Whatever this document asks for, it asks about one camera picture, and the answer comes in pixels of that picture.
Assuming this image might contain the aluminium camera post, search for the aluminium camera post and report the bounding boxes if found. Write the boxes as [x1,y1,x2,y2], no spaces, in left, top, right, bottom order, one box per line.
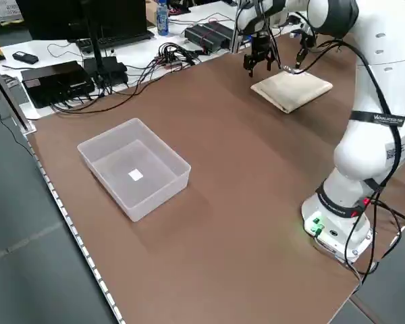
[229,18,244,55]

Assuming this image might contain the black power supply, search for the black power supply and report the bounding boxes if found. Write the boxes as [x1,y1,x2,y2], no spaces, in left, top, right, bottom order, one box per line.
[202,22,236,43]
[184,25,227,54]

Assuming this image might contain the clear plastic bin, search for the clear plastic bin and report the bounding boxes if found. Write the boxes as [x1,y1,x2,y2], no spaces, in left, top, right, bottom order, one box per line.
[76,117,192,223]

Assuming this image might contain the black electronics box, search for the black electronics box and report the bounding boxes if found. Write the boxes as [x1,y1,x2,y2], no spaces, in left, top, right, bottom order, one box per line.
[20,60,97,109]

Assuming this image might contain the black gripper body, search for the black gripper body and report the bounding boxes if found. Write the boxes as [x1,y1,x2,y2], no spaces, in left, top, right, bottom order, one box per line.
[298,33,315,57]
[251,32,275,63]

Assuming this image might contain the black laptop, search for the black laptop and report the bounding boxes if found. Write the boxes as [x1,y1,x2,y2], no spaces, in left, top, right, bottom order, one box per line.
[16,0,155,47]

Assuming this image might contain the beige tablecloth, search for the beige tablecloth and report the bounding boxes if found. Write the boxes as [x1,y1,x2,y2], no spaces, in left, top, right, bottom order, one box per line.
[249,68,335,115]

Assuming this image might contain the water bottle blue label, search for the water bottle blue label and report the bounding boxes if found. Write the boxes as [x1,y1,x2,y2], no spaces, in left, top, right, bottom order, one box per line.
[155,0,171,36]

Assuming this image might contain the black usb hub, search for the black usb hub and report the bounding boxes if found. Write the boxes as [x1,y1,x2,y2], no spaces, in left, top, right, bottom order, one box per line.
[157,50,193,68]

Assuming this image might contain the black stand with pole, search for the black stand with pole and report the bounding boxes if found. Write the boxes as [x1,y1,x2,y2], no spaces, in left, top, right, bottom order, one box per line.
[77,0,129,88]

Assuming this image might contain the brown cardboard box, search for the brown cardboard box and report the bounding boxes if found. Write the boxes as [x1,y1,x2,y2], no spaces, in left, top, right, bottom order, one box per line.
[144,0,160,25]

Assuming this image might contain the aluminium corner profile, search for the aluminium corner profile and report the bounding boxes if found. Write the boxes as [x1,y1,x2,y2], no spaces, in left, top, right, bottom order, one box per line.
[0,53,37,135]

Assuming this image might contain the black remote control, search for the black remote control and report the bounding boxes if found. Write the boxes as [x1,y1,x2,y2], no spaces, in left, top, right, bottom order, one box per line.
[11,50,40,65]

